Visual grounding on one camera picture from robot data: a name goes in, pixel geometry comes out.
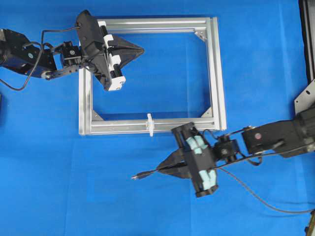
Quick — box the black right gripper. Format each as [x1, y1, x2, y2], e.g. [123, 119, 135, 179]
[157, 122, 219, 198]

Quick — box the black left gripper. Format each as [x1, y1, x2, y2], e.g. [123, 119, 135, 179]
[76, 10, 144, 91]

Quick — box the black USB cable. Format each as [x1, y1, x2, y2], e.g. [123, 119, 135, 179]
[131, 161, 315, 213]

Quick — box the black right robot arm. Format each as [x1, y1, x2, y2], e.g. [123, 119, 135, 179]
[157, 108, 315, 197]

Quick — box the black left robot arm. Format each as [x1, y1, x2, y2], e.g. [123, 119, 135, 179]
[0, 10, 144, 91]

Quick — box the white zip tie loop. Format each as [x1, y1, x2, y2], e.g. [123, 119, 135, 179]
[146, 113, 155, 137]

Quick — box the blue table mat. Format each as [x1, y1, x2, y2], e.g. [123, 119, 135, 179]
[0, 0, 309, 236]

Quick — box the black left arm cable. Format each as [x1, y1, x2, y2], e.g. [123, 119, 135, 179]
[0, 26, 81, 92]

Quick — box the aluminium extrusion frame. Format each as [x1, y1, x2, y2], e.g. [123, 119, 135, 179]
[78, 17, 227, 135]

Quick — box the black metal stand frame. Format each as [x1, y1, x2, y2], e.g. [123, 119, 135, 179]
[294, 0, 315, 114]

